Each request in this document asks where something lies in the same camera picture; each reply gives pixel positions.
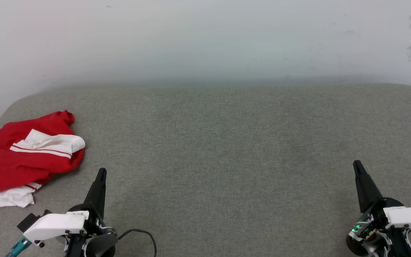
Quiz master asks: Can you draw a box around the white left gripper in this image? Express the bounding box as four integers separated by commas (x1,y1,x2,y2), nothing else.
24,168,118,257

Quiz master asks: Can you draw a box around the teal plug camera cable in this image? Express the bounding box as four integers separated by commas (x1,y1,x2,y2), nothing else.
6,237,31,257

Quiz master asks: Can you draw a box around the red and white jersey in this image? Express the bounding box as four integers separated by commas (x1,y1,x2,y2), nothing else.
0,110,86,208

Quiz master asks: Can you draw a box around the grey fabric sofa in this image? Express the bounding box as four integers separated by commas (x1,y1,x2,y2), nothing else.
0,83,411,257

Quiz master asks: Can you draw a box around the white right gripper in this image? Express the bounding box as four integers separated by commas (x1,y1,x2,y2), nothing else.
346,160,411,257

